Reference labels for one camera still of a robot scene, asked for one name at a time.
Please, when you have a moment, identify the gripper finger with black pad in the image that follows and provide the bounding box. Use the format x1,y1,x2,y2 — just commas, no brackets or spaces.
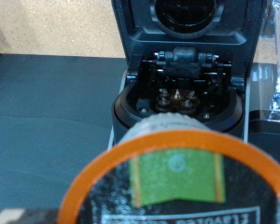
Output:
0,207,61,224

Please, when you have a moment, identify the coffee pod orange rim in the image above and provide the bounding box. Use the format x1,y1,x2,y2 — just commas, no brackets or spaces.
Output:
56,111,280,224

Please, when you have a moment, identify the black Keurig coffee machine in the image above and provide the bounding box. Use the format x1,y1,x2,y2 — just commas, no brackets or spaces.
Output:
106,0,269,150

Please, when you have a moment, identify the grey backdrop panel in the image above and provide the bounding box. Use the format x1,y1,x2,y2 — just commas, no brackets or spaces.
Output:
0,53,129,224

